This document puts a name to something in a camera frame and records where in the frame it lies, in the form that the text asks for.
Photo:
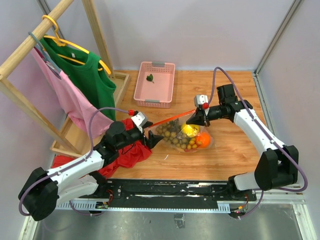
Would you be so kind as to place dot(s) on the brown longan fruit bunch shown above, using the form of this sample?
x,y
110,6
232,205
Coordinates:
x,y
171,131

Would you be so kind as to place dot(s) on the orange fake orange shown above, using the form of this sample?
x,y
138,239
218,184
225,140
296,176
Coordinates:
x,y
203,140

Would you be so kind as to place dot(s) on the clear zip bag orange seal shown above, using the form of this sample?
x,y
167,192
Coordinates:
x,y
183,117

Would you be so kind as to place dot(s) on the green fake leaf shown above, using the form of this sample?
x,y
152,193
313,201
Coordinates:
x,y
150,78

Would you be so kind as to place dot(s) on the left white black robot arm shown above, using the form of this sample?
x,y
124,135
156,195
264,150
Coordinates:
x,y
44,190

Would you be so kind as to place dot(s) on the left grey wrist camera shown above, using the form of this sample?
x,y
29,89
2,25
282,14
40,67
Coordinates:
x,y
139,119

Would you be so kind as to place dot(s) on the pink shirt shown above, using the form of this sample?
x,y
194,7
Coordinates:
x,y
72,100

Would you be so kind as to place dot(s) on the red cloth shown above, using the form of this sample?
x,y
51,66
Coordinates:
x,y
128,156

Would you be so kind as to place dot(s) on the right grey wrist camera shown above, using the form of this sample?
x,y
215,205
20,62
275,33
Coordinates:
x,y
200,99

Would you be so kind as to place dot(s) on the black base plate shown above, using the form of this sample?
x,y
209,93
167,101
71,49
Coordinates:
x,y
170,194

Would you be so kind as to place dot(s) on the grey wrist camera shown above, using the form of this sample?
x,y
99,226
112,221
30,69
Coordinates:
x,y
139,119
200,99

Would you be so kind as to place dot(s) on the green shirt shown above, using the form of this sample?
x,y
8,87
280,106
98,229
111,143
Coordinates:
x,y
85,72

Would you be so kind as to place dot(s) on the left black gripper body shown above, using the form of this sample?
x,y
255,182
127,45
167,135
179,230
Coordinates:
x,y
144,141

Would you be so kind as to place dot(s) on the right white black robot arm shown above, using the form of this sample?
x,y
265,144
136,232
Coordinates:
x,y
277,166

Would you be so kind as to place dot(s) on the pink plastic basket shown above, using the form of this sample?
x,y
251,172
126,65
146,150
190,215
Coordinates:
x,y
160,93

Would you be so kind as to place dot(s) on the yellow fake lemon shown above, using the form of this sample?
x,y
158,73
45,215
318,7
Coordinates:
x,y
189,130

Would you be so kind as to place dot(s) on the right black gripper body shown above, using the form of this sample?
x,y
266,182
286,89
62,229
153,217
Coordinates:
x,y
206,120

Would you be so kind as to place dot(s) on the grey clothes hanger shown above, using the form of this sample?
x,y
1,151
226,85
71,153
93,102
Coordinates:
x,y
45,57

